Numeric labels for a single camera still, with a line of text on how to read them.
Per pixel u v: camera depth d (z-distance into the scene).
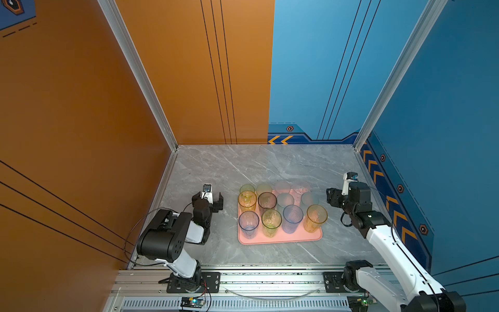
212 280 0.74
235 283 0.76
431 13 0.71
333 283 0.72
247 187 0.95
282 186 0.94
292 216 0.80
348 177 0.72
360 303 0.70
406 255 0.46
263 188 0.91
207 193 0.79
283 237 0.85
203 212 0.71
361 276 0.62
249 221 0.83
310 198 0.91
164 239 0.46
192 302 0.71
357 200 0.60
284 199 0.88
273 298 0.71
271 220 0.83
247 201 0.81
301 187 0.97
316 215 0.89
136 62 0.83
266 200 0.85
